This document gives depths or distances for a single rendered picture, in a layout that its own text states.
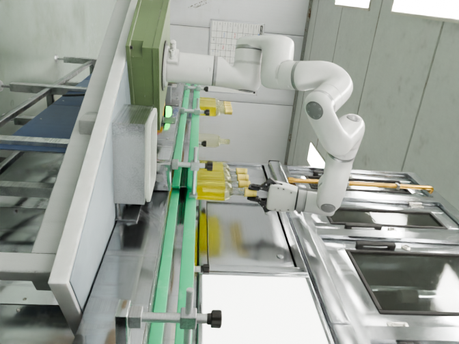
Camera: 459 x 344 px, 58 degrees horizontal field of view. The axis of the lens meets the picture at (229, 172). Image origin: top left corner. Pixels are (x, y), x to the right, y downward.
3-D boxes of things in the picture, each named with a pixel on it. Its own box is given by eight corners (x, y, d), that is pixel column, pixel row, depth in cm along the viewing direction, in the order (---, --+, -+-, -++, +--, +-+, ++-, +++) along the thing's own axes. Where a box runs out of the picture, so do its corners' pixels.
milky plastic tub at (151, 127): (115, 204, 107) (149, 205, 108) (113, 121, 98) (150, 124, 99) (126, 176, 123) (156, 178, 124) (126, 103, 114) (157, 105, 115)
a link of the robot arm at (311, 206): (342, 191, 132) (343, 171, 138) (309, 185, 133) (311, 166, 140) (333, 221, 142) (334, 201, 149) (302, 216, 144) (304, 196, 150)
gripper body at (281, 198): (298, 208, 149) (267, 203, 151) (302, 182, 145) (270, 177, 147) (296, 218, 143) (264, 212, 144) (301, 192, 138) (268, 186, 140)
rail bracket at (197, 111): (178, 115, 179) (209, 117, 180) (179, 97, 176) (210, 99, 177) (179, 112, 182) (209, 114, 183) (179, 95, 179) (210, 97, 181)
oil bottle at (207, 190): (171, 198, 142) (232, 202, 144) (171, 184, 140) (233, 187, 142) (171, 191, 148) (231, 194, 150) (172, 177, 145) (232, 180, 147)
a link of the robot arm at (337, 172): (328, 139, 129) (315, 185, 143) (326, 167, 120) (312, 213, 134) (356, 145, 128) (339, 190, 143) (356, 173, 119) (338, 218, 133)
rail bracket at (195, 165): (170, 197, 128) (210, 199, 129) (172, 147, 122) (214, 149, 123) (171, 193, 131) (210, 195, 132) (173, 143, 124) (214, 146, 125)
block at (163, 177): (147, 191, 127) (170, 192, 127) (147, 163, 123) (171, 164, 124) (149, 186, 130) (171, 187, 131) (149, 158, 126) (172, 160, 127)
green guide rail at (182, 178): (171, 188, 132) (196, 189, 133) (171, 185, 132) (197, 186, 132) (188, 78, 291) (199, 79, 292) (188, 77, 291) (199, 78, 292)
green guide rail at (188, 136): (172, 166, 129) (197, 168, 130) (172, 164, 129) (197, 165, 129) (188, 67, 288) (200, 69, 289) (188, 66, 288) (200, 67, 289)
